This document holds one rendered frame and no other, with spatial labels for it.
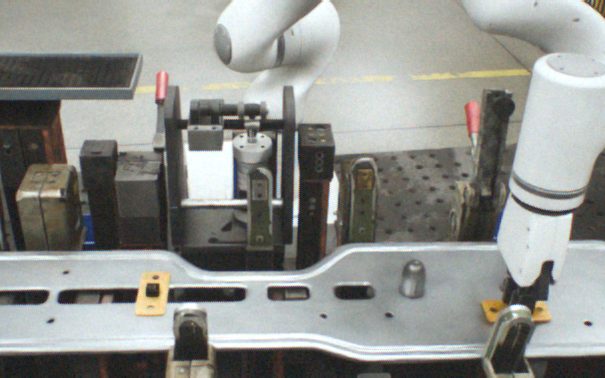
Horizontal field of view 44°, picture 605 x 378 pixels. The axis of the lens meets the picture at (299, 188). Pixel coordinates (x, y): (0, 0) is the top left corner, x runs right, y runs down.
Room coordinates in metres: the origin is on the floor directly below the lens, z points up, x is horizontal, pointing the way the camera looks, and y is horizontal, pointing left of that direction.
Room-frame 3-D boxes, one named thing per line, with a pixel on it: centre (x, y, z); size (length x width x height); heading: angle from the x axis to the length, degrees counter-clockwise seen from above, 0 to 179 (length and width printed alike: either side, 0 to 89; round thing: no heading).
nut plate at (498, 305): (0.73, -0.28, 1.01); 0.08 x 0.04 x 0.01; 95
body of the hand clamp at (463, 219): (0.94, -0.27, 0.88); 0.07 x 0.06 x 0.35; 5
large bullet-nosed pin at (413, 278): (0.77, -0.15, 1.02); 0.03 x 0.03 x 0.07
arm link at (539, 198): (0.73, -0.28, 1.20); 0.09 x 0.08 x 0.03; 5
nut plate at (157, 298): (0.74, 0.19, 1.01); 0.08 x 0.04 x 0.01; 4
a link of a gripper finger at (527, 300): (0.71, -0.29, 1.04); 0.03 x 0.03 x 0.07; 5
